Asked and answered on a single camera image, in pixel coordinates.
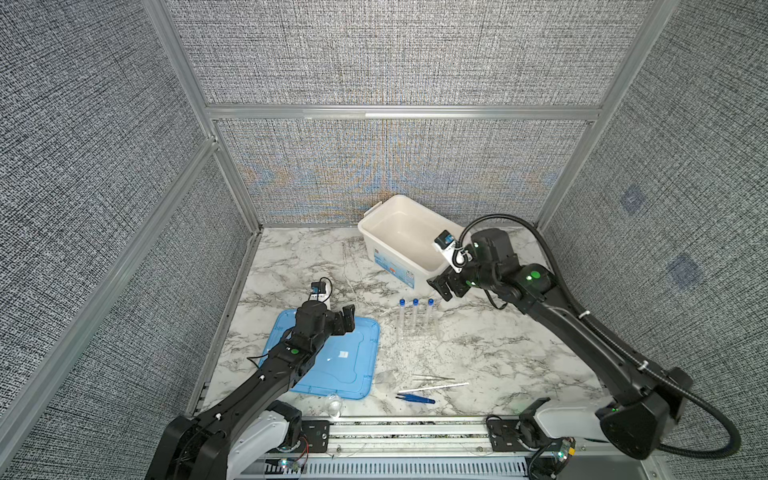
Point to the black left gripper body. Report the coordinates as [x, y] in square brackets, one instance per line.
[332, 326]

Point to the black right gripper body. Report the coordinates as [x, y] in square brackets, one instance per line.
[473, 275]

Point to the clear test tube rack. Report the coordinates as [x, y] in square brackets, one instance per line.
[426, 339]

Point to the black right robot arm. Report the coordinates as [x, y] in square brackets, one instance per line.
[643, 401]

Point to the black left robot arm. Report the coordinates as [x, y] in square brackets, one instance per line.
[221, 442]

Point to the blue plastic bin lid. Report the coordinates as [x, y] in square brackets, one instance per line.
[345, 365]

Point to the small clear glass flask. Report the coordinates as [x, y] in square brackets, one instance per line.
[333, 407]

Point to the white plastic storage bin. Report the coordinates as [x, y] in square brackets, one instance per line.
[399, 235]

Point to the blue plastic tweezers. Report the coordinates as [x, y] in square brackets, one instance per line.
[411, 398]

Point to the white plastic pipette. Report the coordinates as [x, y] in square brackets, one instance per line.
[434, 388]

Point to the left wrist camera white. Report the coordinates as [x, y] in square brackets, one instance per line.
[321, 290]

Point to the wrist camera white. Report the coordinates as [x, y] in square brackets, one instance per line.
[321, 290]
[447, 245]

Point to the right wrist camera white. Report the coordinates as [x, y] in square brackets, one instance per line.
[447, 245]

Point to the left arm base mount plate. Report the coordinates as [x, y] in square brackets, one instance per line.
[312, 436]

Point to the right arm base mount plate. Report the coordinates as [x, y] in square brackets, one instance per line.
[511, 434]

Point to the aluminium front rail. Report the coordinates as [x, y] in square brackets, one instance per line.
[424, 447]

